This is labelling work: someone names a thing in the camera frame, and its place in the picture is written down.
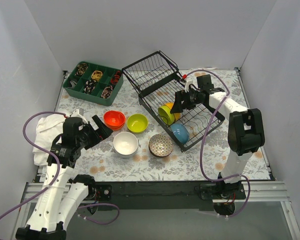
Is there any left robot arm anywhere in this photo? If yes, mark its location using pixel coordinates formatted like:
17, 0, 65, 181
15, 115, 113, 240

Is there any floral patterned table mat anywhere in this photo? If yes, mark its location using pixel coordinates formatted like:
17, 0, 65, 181
57, 69, 271, 182

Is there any blue bowl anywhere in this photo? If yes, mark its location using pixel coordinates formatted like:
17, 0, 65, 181
170, 123, 190, 144

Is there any green compartment organizer tray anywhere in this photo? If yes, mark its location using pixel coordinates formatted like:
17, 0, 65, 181
63, 61, 124, 107

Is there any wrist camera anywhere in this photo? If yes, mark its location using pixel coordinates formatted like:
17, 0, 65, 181
182, 74, 200, 92
70, 107, 87, 123

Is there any grey rolled belt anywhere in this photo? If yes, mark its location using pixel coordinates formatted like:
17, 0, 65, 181
66, 80, 77, 89

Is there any red black rolled belt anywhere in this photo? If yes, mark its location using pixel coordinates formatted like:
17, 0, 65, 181
110, 70, 122, 86

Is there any white crumpled cloth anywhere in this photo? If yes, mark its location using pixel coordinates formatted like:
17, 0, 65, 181
32, 114, 66, 166

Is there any yellow orange bowl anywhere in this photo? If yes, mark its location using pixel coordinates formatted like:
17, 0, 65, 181
164, 102, 181, 121

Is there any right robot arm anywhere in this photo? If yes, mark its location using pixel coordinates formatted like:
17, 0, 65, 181
171, 74, 265, 199

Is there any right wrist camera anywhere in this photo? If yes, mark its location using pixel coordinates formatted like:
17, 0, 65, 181
182, 74, 200, 92

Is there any brown patterned rolled belt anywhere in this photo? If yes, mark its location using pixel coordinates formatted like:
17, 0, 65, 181
74, 62, 89, 77

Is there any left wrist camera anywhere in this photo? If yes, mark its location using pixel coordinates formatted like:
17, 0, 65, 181
70, 107, 87, 123

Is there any yellow rolled belt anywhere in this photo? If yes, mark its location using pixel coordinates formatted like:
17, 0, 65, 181
90, 70, 103, 82

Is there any brown patterned bowl row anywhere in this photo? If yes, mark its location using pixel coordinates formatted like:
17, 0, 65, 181
148, 134, 173, 152
149, 149, 172, 159

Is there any dark floral rolled belt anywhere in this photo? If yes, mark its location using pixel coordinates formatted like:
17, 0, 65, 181
83, 79, 98, 95

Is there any red orange bowl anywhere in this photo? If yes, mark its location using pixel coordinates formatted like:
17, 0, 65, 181
106, 118, 126, 131

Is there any lime green bowl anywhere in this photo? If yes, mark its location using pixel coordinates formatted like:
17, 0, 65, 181
126, 113, 149, 134
158, 105, 176, 126

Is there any pink floral rolled belt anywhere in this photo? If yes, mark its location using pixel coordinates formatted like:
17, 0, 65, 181
100, 85, 114, 99

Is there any lime green bowl back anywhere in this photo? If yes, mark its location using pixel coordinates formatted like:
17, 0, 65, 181
126, 113, 149, 134

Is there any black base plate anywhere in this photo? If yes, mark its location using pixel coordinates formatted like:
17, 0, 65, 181
94, 181, 246, 211

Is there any black wire dish rack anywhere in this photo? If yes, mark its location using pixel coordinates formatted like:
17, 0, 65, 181
122, 51, 225, 152

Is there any lime green bowl front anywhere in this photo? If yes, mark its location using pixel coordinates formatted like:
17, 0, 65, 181
158, 105, 176, 126

